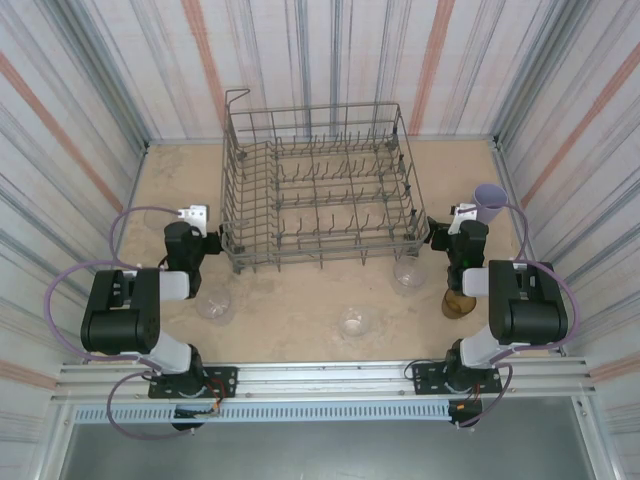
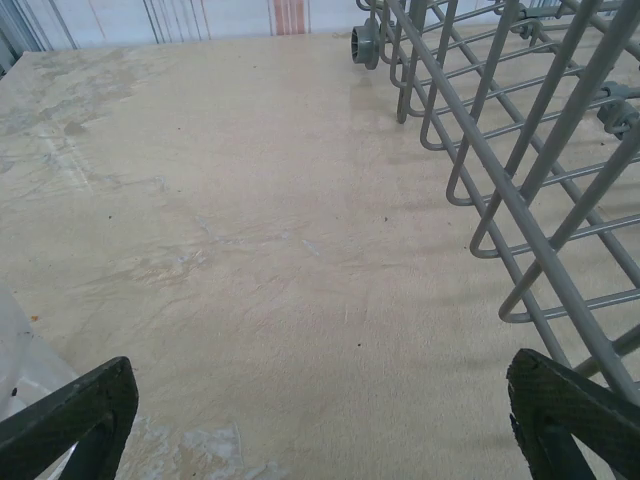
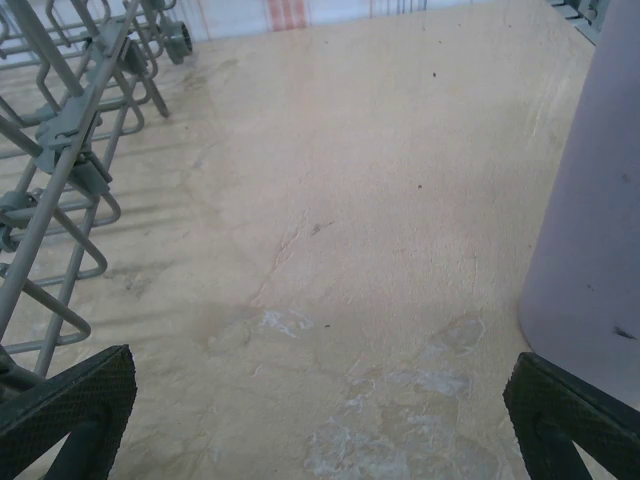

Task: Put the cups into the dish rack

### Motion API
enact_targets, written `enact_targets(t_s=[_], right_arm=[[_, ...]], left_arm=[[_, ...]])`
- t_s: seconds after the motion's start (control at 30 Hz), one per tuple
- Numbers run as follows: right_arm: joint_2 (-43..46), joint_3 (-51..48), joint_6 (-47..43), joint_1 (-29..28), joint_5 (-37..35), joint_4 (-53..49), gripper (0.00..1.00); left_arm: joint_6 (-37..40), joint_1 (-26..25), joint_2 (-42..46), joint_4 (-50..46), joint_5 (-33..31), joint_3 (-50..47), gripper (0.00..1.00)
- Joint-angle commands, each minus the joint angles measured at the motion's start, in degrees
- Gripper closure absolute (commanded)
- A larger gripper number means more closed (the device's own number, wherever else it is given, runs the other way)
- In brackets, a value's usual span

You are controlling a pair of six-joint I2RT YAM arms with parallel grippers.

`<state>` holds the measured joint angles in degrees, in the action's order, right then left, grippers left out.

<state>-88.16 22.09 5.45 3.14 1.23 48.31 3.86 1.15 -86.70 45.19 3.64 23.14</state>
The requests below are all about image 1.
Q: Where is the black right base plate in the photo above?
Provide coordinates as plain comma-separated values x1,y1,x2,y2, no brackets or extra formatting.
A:
410,360,503,397

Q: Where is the grey wire dish rack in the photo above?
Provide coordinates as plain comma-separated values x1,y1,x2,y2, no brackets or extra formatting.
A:
219,88,430,275

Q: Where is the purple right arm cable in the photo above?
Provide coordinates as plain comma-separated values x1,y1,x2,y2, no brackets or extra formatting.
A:
457,202,584,430

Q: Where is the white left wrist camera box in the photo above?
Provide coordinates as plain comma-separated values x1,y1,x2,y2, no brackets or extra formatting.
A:
177,203,209,236

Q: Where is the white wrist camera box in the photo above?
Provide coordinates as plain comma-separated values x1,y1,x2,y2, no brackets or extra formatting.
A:
447,202,476,236
177,203,209,236

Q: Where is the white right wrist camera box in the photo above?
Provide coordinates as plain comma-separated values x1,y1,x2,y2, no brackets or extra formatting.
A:
447,202,476,236

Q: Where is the amber textured cup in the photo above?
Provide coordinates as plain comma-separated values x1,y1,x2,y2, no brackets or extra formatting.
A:
441,288,476,319

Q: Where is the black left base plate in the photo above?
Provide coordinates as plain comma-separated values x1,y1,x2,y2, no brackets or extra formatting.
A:
148,365,239,400

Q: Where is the white slotted cable duct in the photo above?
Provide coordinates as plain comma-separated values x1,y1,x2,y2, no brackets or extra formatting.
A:
72,402,454,424

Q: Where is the aluminium mounting rail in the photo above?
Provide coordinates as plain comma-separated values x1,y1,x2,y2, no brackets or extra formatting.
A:
49,355,599,404

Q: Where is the lilac plastic cup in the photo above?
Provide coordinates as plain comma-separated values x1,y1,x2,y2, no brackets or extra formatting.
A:
472,183,507,226

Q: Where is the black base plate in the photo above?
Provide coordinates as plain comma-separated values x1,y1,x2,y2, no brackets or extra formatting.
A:
148,365,239,400
410,360,503,397

